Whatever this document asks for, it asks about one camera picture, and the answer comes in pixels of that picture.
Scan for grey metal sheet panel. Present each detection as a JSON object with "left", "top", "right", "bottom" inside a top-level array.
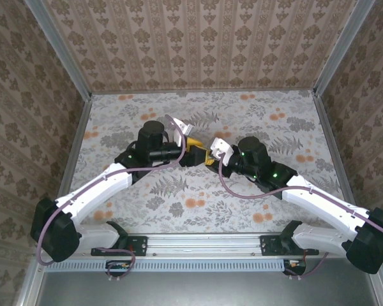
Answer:
[{"left": 34, "top": 257, "right": 382, "bottom": 306}]

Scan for aluminium rear frame rail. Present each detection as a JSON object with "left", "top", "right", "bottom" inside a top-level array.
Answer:
[{"left": 89, "top": 89, "right": 316, "bottom": 96}]

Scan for aluminium side frame rail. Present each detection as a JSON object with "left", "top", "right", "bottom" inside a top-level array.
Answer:
[
  {"left": 52, "top": 95, "right": 93, "bottom": 205},
  {"left": 313, "top": 92, "right": 361, "bottom": 214}
]

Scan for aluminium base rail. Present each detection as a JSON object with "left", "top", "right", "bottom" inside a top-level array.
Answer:
[{"left": 34, "top": 232, "right": 383, "bottom": 258}]

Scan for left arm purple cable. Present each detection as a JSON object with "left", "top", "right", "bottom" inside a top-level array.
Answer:
[{"left": 35, "top": 114, "right": 184, "bottom": 281}]

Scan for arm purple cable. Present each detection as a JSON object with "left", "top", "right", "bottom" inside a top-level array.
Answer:
[
  {"left": 35, "top": 114, "right": 184, "bottom": 281},
  {"left": 218, "top": 152, "right": 383, "bottom": 281}
]

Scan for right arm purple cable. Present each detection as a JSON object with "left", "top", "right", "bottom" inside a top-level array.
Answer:
[{"left": 218, "top": 152, "right": 383, "bottom": 281}]

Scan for white slotted cable duct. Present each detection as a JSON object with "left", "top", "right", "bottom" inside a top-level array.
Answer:
[{"left": 46, "top": 258, "right": 287, "bottom": 273}]

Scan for aluminium upright frame post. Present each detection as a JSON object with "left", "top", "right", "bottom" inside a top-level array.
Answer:
[
  {"left": 312, "top": 0, "right": 377, "bottom": 96},
  {"left": 23, "top": 0, "right": 94, "bottom": 102}
]

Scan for black controller board with wires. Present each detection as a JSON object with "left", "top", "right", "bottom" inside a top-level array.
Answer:
[
  {"left": 105, "top": 259, "right": 135, "bottom": 277},
  {"left": 282, "top": 258, "right": 308, "bottom": 277}
]

